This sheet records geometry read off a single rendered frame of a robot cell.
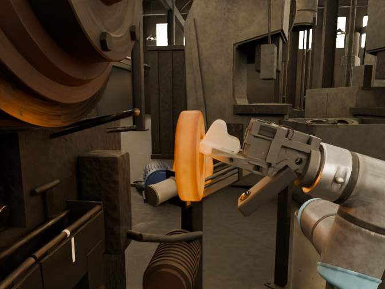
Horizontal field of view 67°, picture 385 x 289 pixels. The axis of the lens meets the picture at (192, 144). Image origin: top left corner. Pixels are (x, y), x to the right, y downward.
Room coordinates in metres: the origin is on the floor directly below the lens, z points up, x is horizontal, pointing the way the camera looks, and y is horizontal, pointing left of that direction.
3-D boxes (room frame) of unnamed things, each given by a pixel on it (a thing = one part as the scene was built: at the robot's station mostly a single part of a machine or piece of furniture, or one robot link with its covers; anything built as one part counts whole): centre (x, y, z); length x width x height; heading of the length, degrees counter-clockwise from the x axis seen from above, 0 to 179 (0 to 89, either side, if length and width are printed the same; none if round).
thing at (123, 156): (0.68, 0.21, 0.68); 0.11 x 0.08 x 0.24; 82
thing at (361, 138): (2.69, -1.38, 0.39); 1.03 x 0.83 x 0.77; 97
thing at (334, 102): (4.25, -2.16, 0.55); 1.10 x 0.53 x 1.10; 12
